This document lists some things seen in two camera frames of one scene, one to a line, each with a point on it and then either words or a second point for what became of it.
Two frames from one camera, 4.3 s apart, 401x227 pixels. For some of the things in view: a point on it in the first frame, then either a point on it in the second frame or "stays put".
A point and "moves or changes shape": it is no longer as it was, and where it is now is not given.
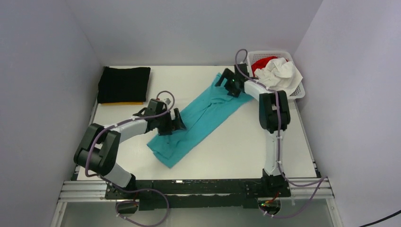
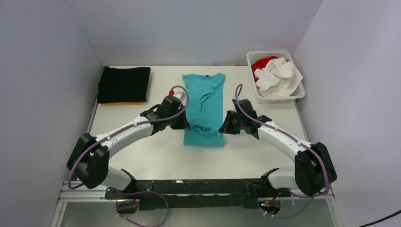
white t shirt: [279, 74] stays put
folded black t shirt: [123, 84] stays put
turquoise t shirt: [210, 110] moves or changes shape
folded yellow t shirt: [121, 103] stays put
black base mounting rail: [159, 195] stays put
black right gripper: [226, 74] -> [226, 127]
